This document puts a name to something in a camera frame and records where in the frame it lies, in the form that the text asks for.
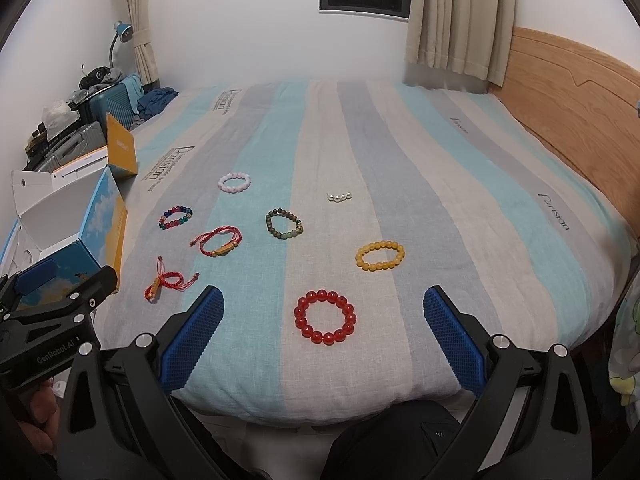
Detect beige curtain right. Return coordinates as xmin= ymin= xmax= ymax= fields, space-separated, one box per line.
xmin=406 ymin=0 xmax=516 ymax=87

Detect brown green bead bracelet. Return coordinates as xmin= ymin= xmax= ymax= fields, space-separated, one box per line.
xmin=264 ymin=207 xmax=305 ymax=241

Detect striped bed cover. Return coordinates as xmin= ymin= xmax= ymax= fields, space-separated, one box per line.
xmin=96 ymin=81 xmax=638 ymax=426

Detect red knotted cord bracelet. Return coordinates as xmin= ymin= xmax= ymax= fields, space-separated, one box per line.
xmin=143 ymin=254 xmax=201 ymax=305

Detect red bead bracelet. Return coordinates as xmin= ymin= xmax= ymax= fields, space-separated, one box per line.
xmin=293 ymin=288 xmax=358 ymax=347

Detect pink white bead bracelet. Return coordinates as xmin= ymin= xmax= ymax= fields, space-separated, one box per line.
xmin=216 ymin=171 xmax=253 ymax=194

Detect red cord gold tube bracelet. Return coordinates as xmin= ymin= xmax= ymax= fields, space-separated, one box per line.
xmin=188 ymin=224 xmax=243 ymax=258

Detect blue desk lamp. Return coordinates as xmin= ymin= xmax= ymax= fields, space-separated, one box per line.
xmin=108 ymin=21 xmax=134 ymax=68

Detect person's left hand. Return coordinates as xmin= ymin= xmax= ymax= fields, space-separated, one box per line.
xmin=20 ymin=379 xmax=61 ymax=455

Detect beige curtain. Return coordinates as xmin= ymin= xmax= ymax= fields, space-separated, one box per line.
xmin=406 ymin=0 xmax=516 ymax=87
xmin=124 ymin=0 xmax=160 ymax=89

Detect grey suitcase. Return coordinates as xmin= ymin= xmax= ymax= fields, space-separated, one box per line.
xmin=24 ymin=122 xmax=106 ymax=174

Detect floral pillow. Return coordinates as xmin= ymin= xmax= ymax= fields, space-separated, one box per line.
xmin=608 ymin=285 xmax=640 ymax=430

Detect white plastic bag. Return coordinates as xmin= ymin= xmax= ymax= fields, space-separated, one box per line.
xmin=41 ymin=100 xmax=79 ymax=140

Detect dark blue clothes pile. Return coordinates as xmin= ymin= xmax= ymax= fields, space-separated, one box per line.
xmin=138 ymin=87 xmax=179 ymax=122

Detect multicolour bead bracelet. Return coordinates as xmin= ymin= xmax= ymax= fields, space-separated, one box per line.
xmin=157 ymin=204 xmax=194 ymax=231

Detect beige curtain left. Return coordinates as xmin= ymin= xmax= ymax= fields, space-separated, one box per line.
xmin=124 ymin=0 xmax=160 ymax=89

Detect teal suitcase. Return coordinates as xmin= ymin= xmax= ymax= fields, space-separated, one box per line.
xmin=77 ymin=73 xmax=144 ymax=132

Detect yellow bead bracelet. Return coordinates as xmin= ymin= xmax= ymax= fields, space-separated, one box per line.
xmin=354 ymin=239 xmax=407 ymax=273

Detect wooden headboard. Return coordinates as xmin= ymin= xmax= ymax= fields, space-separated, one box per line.
xmin=490 ymin=27 xmax=639 ymax=231

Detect blue yellow cardboard box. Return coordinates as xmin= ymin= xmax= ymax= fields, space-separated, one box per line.
xmin=1 ymin=115 xmax=138 ymax=309

